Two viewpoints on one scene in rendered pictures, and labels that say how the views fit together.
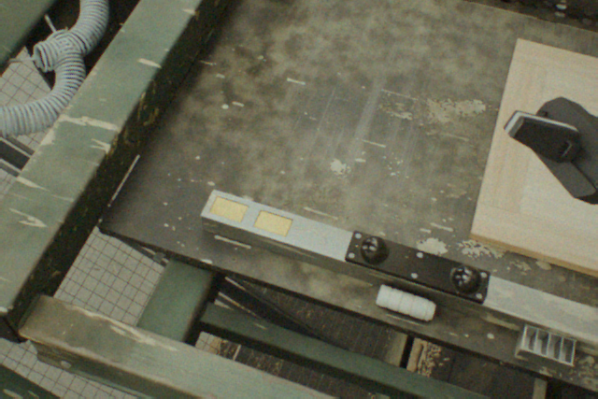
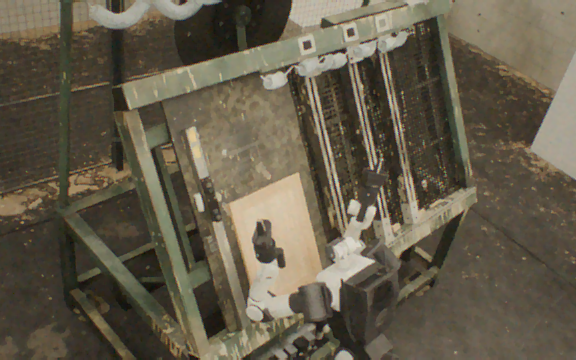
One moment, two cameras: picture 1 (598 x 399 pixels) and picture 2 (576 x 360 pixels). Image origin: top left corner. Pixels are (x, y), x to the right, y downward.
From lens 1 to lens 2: 1.70 m
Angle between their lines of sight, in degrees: 24
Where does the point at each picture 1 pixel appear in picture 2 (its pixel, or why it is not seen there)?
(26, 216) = (155, 89)
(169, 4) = (243, 64)
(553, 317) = (220, 240)
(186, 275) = (164, 134)
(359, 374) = (170, 202)
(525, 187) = (251, 208)
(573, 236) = (245, 230)
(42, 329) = (129, 117)
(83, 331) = (136, 129)
